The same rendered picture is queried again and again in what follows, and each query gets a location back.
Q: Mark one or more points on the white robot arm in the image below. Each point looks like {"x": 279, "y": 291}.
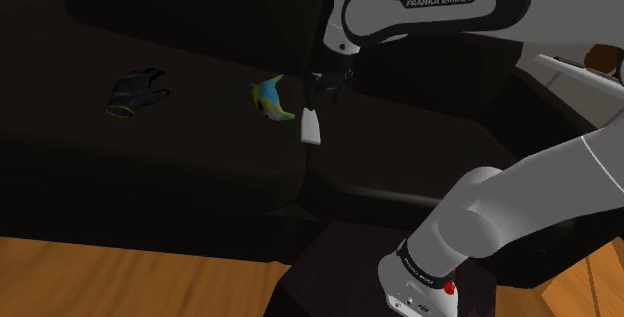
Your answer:
{"x": 536, "y": 184}

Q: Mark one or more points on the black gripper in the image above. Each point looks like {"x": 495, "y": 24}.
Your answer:
{"x": 336, "y": 70}

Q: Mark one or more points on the white flat wedge-shaped object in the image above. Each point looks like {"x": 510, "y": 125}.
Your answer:
{"x": 310, "y": 128}

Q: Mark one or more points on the white side table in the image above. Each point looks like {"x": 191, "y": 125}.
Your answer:
{"x": 575, "y": 72}

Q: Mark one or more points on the black glove with yellow cuff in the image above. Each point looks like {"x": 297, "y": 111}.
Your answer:
{"x": 134, "y": 92}

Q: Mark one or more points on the blue and yellow fish toy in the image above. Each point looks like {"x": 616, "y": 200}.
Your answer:
{"x": 269, "y": 99}

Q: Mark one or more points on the dark robot stand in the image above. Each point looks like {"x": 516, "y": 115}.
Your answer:
{"x": 331, "y": 277}

